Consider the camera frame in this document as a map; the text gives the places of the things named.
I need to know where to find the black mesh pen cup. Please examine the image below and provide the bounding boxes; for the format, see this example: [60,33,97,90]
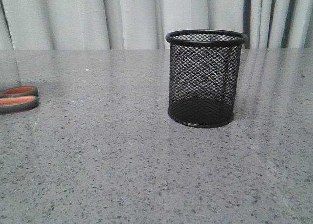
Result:
[165,29,248,128]

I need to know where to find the light grey curtain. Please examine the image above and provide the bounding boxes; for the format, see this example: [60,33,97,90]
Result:
[0,0,313,50]

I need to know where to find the orange and grey scissors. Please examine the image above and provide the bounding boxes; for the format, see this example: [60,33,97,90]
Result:
[0,86,39,114]

